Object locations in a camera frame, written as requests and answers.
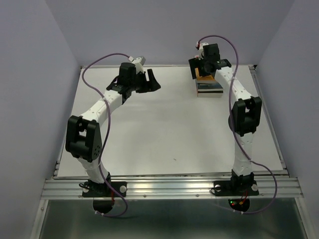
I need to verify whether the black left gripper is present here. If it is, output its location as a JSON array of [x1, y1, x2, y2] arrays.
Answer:
[[129, 69, 161, 94]]

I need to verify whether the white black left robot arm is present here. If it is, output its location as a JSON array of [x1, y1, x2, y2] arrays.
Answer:
[[65, 62, 161, 197]]

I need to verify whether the Little Women floral book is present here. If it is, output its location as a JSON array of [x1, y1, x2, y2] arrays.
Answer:
[[196, 78, 217, 84]]

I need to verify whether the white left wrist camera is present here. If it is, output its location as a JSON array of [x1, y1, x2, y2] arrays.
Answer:
[[128, 56, 146, 73]]

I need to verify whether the Tale of Two Cities book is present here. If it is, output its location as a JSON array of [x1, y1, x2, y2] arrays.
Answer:
[[197, 91, 223, 98]]

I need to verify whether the aluminium front rail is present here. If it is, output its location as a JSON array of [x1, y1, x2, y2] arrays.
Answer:
[[41, 176, 304, 201]]

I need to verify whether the Huckleberry Finn orange book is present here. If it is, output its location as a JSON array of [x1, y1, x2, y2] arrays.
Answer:
[[195, 68, 203, 80]]

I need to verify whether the Nineteen Eighty Four blue book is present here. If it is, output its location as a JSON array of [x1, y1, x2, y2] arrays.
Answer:
[[196, 83, 223, 91]]

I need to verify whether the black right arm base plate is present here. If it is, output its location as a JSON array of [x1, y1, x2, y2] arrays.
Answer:
[[210, 180, 259, 213]]

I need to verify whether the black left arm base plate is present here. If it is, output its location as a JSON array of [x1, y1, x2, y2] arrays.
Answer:
[[79, 180, 119, 214]]

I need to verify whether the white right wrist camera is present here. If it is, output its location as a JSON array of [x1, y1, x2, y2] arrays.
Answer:
[[195, 42, 209, 60]]

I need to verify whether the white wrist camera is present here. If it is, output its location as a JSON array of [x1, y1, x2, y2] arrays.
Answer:
[[195, 42, 209, 60], [128, 56, 146, 73]]

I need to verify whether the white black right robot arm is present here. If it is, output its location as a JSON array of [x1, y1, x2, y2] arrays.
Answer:
[[189, 43, 262, 197]]

